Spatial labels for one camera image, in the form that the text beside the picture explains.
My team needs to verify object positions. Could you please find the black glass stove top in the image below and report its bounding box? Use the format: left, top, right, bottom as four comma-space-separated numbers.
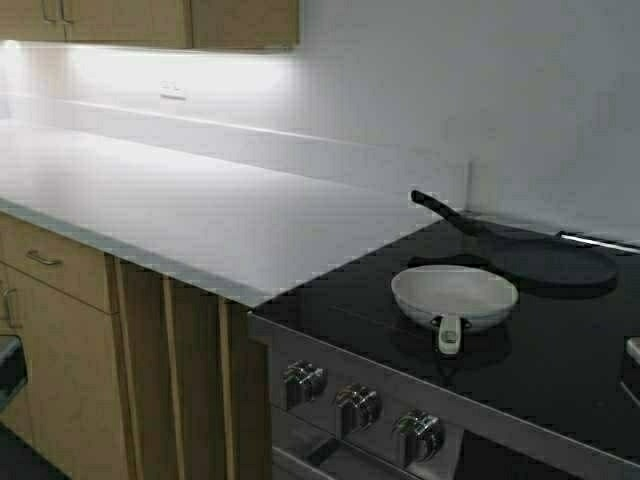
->
256, 222, 639, 461

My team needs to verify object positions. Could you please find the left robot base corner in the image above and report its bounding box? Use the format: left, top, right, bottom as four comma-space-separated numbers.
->
1, 335, 28, 411

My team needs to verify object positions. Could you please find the white frying pan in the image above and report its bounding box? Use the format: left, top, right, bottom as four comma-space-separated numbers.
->
390, 265, 519, 356

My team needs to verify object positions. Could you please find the chrome stove knob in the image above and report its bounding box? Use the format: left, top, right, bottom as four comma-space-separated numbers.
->
282, 360, 328, 410
334, 384, 382, 439
392, 410, 445, 468

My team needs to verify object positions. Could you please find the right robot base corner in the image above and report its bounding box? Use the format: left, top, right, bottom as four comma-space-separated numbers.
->
620, 337, 639, 404

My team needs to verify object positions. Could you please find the right chrome stove knob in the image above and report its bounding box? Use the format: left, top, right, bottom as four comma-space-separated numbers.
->
392, 410, 445, 468

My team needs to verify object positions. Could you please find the stainless oven front panel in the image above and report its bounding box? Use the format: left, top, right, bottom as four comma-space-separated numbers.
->
249, 315, 639, 479

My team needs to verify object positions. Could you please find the black flat griddle pan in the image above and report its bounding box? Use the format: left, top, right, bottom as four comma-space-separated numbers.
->
410, 190, 618, 288

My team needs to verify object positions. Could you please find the middle chrome stove knob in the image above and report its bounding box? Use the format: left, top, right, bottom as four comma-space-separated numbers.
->
334, 384, 382, 439

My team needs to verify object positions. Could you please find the wooden upper wall cabinet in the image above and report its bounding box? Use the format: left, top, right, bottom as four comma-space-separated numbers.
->
1, 0, 300, 50

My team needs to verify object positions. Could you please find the wooden base cabinet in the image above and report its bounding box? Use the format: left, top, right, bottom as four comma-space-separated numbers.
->
1, 215, 272, 479

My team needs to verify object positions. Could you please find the metal drawer handle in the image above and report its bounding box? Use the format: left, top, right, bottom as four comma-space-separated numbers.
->
25, 250, 63, 266

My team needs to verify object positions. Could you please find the left chrome stove knob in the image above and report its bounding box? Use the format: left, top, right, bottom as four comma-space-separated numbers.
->
282, 360, 328, 410

